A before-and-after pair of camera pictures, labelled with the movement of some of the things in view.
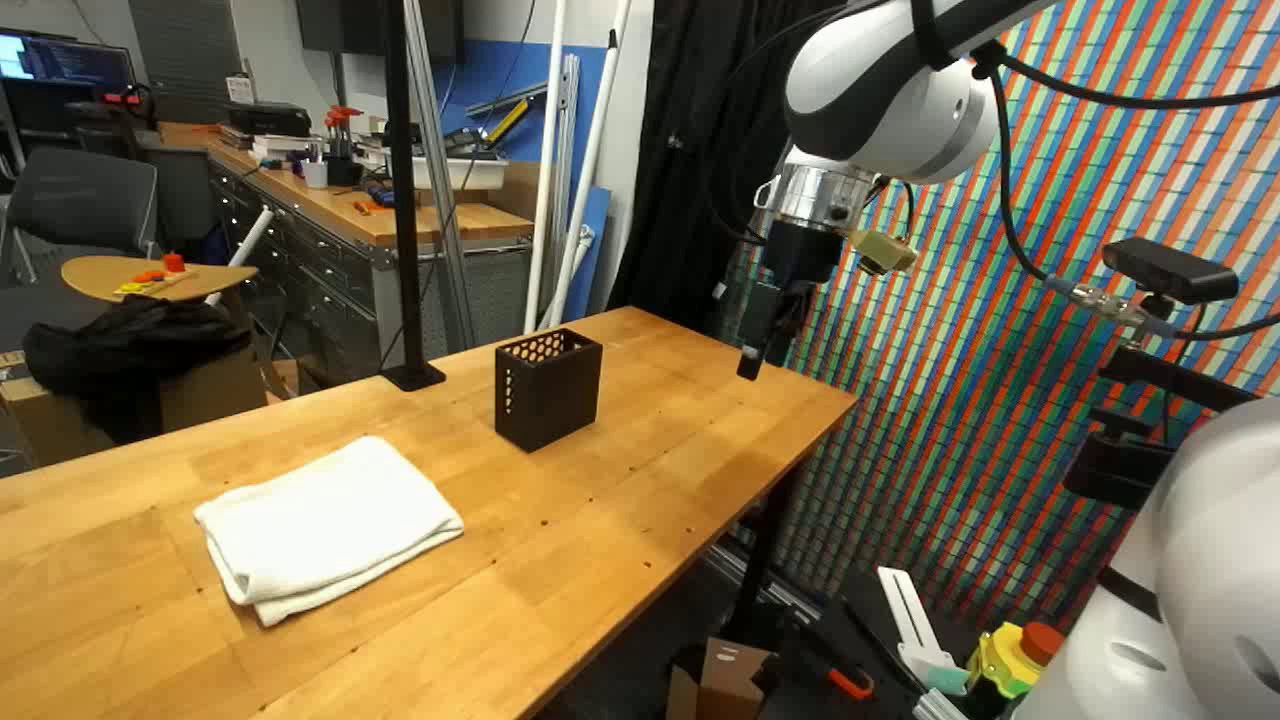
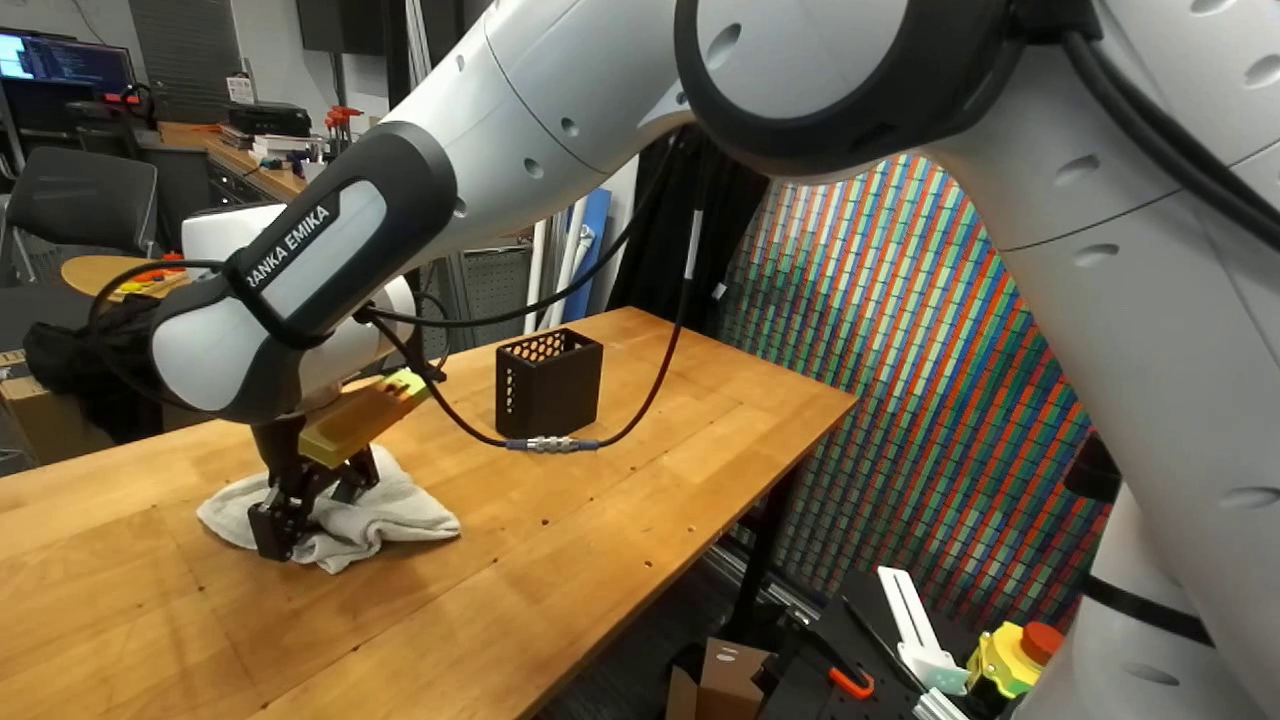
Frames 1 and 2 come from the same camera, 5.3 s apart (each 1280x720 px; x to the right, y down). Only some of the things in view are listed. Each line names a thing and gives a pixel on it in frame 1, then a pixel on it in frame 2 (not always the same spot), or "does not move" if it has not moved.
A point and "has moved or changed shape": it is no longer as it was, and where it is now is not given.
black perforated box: (547, 390) does not move
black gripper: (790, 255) -> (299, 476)
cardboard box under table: (726, 687) does not move
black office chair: (67, 207) does not move
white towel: (312, 526) has moved or changed shape
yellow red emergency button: (1012, 654) does not move
